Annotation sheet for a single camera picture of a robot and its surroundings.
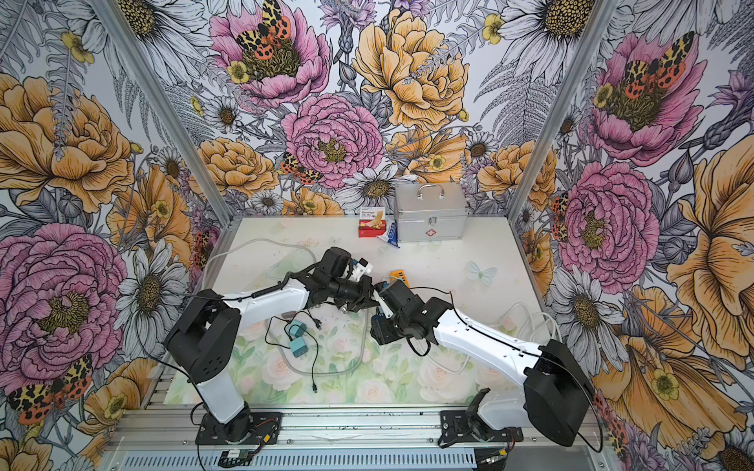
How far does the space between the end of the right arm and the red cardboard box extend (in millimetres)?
463

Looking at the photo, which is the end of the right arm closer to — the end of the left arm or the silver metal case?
the end of the left arm

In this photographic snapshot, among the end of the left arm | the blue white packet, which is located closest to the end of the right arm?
the end of the left arm

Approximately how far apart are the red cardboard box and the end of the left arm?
365mm

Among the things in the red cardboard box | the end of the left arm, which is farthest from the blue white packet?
the end of the left arm


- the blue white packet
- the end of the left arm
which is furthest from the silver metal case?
the end of the left arm

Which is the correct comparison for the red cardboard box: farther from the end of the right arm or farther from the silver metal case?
the end of the right arm

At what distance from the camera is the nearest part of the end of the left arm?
705 mm

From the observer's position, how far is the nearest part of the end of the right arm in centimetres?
58

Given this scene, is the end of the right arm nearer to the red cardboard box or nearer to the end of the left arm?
Answer: the end of the left arm

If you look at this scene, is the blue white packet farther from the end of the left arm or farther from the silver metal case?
the end of the left arm

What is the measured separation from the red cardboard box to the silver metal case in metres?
0.08

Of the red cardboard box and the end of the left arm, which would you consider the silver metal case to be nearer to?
the red cardboard box

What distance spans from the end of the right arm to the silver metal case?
439 millimetres

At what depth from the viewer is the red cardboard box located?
1153 mm
